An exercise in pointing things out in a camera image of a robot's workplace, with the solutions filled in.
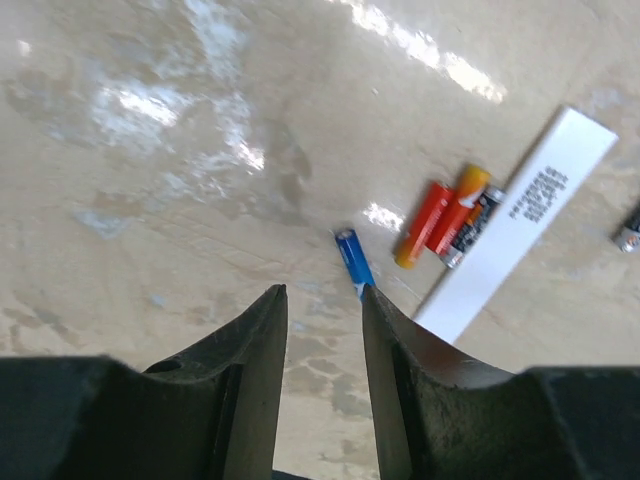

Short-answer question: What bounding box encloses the orange AAA battery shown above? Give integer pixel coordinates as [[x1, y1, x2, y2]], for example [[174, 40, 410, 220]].
[[395, 182, 454, 269]]

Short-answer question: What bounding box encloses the black AAA battery near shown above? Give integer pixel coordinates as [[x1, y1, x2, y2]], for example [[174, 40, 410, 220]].
[[440, 185, 505, 269]]

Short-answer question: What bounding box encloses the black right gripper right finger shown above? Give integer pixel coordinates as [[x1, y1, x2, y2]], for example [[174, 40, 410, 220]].
[[362, 286, 639, 479]]

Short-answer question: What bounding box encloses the black aaa battery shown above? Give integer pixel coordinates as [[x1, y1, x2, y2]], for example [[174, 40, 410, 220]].
[[440, 185, 505, 269], [614, 206, 640, 253]]

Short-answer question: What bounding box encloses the black AAA battery far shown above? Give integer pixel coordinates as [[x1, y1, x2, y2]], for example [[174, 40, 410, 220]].
[[614, 206, 640, 253]]

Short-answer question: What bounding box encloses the white remote battery cover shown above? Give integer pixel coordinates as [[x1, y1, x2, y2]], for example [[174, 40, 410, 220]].
[[413, 107, 619, 344]]

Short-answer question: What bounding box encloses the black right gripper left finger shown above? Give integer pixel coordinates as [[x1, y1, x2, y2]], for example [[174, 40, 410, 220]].
[[1, 285, 288, 479]]

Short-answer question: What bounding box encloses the red AAA battery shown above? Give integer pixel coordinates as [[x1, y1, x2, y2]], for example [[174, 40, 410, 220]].
[[426, 164, 491, 255]]

